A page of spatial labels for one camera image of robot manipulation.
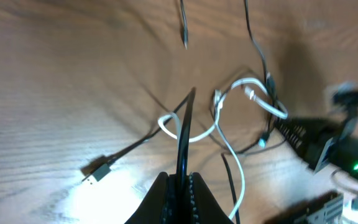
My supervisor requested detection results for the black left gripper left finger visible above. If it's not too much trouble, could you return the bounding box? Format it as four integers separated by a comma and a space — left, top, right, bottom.
125, 172, 177, 224

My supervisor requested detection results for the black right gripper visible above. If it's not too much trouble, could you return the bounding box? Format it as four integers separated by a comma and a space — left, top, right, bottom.
274, 118, 358, 180

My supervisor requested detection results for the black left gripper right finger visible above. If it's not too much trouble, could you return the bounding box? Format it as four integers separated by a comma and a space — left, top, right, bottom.
188, 172, 233, 224

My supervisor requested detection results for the black USB cable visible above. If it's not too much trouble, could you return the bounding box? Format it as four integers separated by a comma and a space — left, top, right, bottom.
80, 0, 287, 224

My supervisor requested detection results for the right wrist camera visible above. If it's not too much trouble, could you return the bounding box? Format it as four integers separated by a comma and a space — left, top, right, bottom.
324, 82, 358, 140

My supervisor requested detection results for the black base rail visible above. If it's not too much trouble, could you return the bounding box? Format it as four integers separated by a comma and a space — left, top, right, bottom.
264, 190, 358, 224

